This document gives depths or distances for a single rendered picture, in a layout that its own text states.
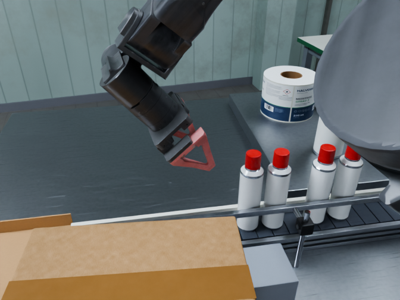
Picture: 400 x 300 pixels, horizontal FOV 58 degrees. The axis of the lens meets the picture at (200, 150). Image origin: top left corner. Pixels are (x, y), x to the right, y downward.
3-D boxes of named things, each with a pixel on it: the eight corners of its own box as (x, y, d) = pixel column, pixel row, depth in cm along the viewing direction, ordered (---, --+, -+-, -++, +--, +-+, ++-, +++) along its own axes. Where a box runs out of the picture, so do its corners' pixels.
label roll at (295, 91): (259, 99, 150) (262, 65, 142) (308, 100, 148) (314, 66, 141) (261, 121, 133) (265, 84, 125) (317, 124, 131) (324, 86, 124)
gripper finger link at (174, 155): (217, 138, 61) (182, 103, 56) (233, 161, 55) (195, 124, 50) (188, 165, 62) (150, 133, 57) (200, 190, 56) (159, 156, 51)
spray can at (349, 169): (341, 206, 93) (360, 137, 83) (352, 219, 89) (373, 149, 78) (322, 208, 93) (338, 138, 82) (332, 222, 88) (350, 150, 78)
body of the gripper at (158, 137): (178, 97, 61) (148, 66, 57) (196, 124, 52) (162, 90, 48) (150, 123, 62) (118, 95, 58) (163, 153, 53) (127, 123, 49)
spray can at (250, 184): (254, 216, 90) (261, 145, 79) (261, 231, 86) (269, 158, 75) (234, 218, 90) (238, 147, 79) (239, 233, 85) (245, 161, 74)
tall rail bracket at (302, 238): (293, 246, 88) (303, 193, 80) (305, 270, 82) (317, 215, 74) (280, 247, 88) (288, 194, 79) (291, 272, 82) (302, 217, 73)
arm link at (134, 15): (136, 8, 45) (188, 47, 50) (125, -7, 55) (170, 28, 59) (86, 84, 48) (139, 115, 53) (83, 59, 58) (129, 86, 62)
